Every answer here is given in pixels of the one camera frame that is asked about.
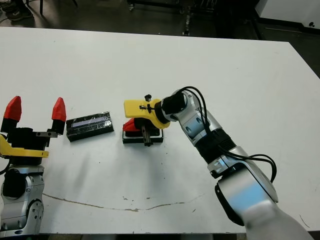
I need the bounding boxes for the dark sneaker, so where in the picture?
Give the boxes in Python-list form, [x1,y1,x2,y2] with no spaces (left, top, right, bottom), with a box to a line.
[1,3,20,13]
[6,9,35,22]

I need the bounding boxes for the black box with white insert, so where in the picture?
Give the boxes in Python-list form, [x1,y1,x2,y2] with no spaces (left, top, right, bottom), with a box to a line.
[122,122,165,145]

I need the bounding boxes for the black box lid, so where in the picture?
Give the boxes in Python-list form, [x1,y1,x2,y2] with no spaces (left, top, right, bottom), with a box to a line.
[66,111,115,143]

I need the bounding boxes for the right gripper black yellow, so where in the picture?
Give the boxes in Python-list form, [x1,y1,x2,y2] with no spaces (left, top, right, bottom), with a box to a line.
[124,94,172,147]

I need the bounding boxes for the white cabinet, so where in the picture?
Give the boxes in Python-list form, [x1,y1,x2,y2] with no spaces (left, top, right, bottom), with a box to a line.
[254,0,320,28]

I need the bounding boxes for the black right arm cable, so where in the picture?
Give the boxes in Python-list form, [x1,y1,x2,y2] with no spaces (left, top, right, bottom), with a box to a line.
[181,86,277,185]

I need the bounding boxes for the black wheeled equipment frame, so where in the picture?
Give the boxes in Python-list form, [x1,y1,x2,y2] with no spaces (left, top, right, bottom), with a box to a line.
[127,0,217,37]

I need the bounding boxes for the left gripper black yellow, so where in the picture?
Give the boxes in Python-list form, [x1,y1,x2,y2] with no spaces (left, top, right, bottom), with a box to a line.
[0,95,67,166]

